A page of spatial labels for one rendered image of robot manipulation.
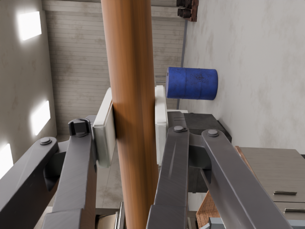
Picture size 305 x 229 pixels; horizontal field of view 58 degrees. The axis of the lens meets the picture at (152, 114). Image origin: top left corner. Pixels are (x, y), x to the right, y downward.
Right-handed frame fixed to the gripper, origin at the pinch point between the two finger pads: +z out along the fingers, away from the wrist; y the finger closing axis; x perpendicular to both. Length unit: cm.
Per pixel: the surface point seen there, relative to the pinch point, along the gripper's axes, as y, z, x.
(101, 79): -176, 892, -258
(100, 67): -176, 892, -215
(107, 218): -38, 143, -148
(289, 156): 100, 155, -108
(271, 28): 127, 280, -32
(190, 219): 26, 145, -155
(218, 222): 30, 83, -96
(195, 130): 58, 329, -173
